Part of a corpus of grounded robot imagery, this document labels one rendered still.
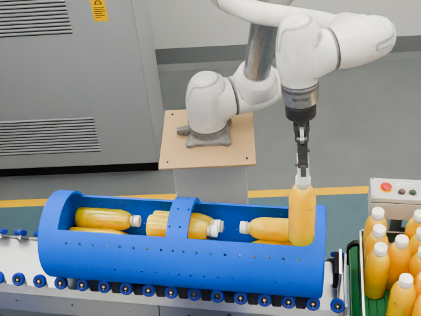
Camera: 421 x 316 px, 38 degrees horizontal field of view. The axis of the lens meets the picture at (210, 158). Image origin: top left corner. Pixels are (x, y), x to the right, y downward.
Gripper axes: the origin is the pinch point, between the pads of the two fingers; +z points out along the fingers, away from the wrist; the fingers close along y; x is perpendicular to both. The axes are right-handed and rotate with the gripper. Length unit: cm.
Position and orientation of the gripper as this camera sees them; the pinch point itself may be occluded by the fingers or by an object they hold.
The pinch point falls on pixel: (302, 169)
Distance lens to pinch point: 161.9
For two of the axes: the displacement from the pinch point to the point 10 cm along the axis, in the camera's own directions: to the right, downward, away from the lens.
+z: 1.2, 8.2, 5.6
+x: 9.9, -0.4, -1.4
